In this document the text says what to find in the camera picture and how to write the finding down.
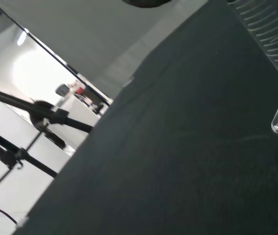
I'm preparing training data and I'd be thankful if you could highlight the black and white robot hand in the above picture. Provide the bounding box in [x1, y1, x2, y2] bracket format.
[121, 0, 173, 8]

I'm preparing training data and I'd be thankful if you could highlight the pale grey board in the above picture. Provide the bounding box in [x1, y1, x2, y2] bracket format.
[0, 0, 209, 100]

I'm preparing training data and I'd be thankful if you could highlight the clear cloth clip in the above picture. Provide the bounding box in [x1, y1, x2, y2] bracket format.
[17, 216, 30, 228]
[122, 76, 135, 88]

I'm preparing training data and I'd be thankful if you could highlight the black tripod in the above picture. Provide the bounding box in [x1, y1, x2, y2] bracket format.
[0, 82, 95, 179]

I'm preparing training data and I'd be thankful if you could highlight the black bench cloth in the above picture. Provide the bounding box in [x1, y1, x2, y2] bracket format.
[11, 0, 278, 235]

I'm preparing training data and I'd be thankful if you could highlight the thin black floor cable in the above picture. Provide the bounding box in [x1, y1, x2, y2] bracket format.
[0, 197, 19, 225]

